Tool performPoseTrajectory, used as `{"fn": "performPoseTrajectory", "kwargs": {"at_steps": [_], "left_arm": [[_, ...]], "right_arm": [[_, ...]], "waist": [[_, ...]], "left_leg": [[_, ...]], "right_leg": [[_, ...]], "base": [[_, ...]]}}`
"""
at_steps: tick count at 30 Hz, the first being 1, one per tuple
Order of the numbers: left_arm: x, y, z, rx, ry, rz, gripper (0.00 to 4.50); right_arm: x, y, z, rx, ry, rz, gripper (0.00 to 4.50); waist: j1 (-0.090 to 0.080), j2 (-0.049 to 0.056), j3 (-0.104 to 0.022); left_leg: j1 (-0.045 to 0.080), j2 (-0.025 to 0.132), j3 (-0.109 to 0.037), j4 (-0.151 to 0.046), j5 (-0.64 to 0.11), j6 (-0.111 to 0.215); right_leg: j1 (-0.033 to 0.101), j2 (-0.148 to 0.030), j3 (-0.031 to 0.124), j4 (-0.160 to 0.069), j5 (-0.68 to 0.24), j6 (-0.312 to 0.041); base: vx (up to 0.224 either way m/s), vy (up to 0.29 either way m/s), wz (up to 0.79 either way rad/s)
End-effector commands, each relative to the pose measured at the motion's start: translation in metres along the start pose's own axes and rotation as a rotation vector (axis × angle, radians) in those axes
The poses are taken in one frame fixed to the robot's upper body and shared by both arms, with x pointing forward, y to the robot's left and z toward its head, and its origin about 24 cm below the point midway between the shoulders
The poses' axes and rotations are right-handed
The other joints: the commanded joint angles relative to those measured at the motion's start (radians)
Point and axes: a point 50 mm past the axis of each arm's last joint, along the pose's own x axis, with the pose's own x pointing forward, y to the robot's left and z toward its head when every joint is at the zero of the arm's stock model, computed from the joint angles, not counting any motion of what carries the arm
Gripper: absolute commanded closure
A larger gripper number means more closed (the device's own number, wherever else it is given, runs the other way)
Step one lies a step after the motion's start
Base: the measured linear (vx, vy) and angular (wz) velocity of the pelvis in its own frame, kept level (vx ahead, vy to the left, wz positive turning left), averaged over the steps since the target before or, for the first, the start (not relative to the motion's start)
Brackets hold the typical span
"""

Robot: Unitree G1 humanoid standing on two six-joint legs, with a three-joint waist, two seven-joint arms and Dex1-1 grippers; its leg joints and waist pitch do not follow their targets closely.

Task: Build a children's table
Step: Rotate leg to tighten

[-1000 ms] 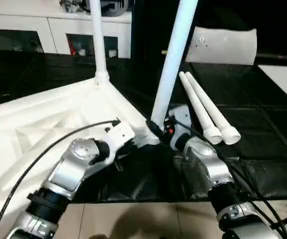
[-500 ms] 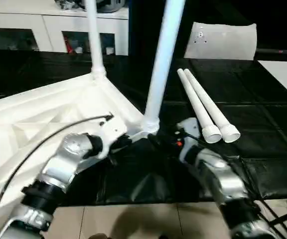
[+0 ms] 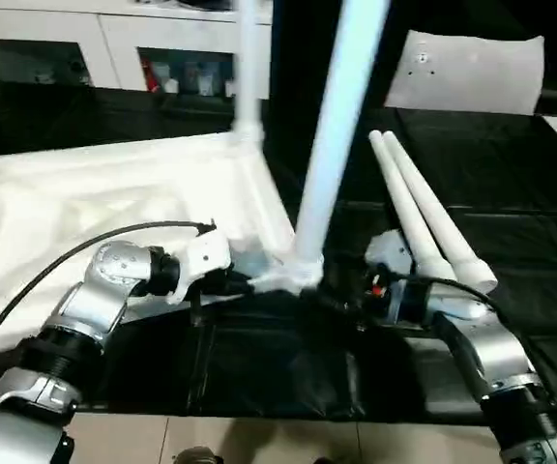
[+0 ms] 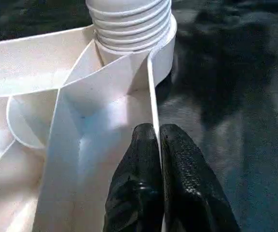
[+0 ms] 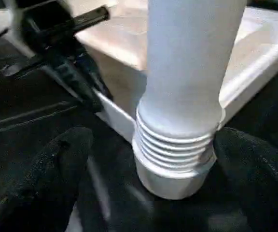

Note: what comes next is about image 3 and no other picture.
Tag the white plastic table leg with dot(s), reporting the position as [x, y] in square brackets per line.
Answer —
[341, 106]
[409, 208]
[443, 217]
[249, 58]

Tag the white plastic table top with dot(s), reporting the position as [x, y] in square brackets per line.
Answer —
[85, 203]

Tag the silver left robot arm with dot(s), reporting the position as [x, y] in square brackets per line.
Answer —
[75, 329]

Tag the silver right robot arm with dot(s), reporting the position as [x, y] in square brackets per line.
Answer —
[491, 358]

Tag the black work mat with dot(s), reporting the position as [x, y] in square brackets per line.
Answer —
[278, 367]

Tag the dark grey robot body part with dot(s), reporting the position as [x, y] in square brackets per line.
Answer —
[196, 456]

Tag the white plastic bag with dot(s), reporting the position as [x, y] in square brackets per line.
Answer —
[472, 72]

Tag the white cabinet with glass doors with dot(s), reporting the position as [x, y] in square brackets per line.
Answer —
[66, 43]

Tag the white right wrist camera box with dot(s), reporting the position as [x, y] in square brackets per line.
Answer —
[390, 253]

